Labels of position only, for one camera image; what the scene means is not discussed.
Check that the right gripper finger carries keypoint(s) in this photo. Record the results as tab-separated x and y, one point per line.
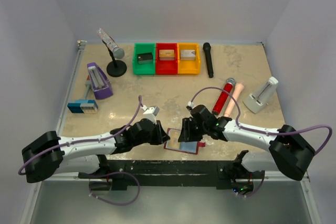
187	124
184	136

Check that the red plastic bin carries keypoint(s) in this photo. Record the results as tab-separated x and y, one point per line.
166	67

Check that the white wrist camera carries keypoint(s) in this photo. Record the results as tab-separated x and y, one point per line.
150	113
190	106

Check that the black microphone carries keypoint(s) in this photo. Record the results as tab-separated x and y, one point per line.
208	58

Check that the blue grey block toy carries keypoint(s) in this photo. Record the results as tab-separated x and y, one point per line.
84	105

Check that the black microphone stand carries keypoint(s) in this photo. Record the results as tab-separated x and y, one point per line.
116	67

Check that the silver card in yellow bin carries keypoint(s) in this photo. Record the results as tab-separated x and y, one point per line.
188	55

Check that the white metronome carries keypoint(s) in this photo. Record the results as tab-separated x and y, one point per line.
259	99

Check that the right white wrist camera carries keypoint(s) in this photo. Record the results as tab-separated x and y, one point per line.
190	106

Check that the tan card in red bin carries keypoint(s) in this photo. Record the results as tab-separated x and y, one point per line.
166	54

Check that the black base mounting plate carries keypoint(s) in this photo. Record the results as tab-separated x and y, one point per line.
218	174

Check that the red microphone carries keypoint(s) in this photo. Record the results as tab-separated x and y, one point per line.
229	85

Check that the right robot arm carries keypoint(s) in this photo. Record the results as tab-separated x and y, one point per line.
284	150

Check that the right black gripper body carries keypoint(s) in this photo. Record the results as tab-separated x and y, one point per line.
197	130

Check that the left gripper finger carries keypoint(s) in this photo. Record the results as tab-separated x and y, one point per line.
160	133
161	139

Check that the yellow plastic bin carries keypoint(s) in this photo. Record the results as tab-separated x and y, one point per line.
188	66

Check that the red leather card holder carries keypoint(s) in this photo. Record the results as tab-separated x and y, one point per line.
187	147

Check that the black card in green bin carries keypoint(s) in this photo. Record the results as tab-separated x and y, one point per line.
145	58

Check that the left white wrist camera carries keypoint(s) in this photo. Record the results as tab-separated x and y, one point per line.
150	113

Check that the glitter silver microphone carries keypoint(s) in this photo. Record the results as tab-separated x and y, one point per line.
110	43

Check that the green plastic bin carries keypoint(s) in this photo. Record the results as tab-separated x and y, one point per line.
145	69

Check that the aluminium frame rail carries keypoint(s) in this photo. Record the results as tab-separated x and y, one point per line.
35	188

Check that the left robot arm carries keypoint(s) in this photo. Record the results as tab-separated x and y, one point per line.
50	154

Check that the pink microphone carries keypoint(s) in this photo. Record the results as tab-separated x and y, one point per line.
235	95

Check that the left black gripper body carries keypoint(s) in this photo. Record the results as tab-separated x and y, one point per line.
152	138

